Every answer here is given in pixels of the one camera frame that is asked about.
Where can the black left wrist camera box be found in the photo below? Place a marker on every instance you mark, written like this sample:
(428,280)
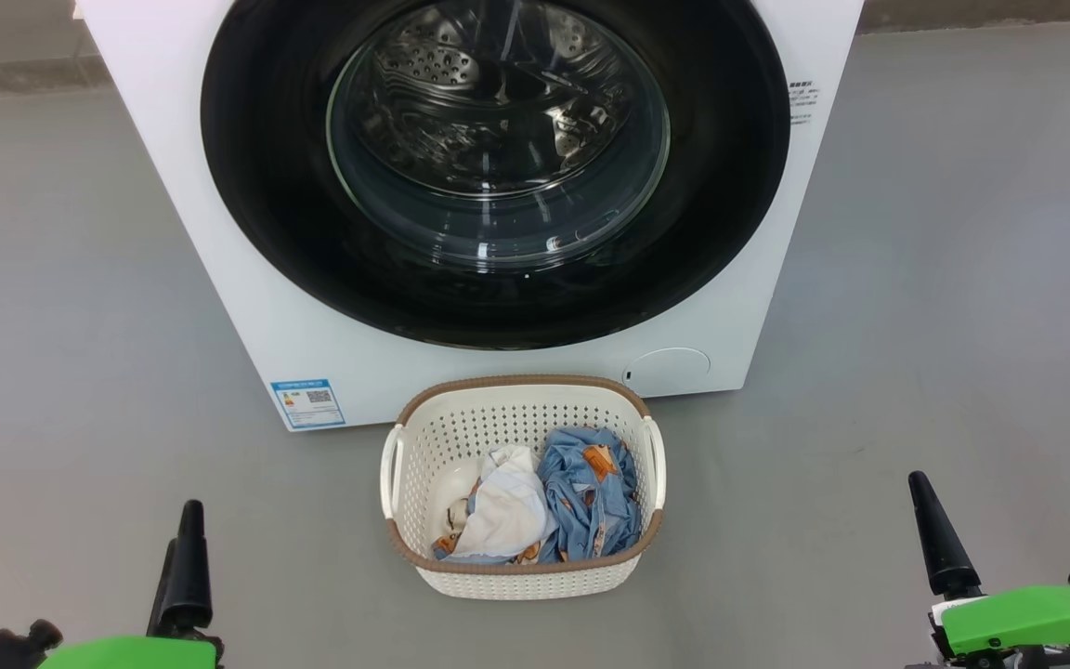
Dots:
(10,646)

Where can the blue garment with orange print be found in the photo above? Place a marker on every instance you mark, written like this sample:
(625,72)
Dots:
(591,492)

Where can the cream laundry basket brown rim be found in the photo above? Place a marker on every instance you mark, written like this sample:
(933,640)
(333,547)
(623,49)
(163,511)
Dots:
(516,581)

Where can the white garment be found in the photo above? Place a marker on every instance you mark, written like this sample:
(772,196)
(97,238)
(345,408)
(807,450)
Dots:
(509,511)

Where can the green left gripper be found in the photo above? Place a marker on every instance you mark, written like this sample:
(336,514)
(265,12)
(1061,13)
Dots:
(126,653)

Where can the white front-load washing machine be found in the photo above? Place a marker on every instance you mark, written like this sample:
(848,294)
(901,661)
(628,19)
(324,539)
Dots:
(173,232)

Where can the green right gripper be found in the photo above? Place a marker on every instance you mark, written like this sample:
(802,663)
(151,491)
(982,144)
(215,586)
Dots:
(1027,623)

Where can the blue energy label sticker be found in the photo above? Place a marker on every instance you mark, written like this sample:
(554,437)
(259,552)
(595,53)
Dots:
(308,404)

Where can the round white filter cover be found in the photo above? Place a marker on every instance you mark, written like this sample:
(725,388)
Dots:
(670,369)

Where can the black round glass washer door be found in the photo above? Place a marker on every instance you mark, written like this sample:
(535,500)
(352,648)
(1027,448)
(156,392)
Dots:
(256,186)

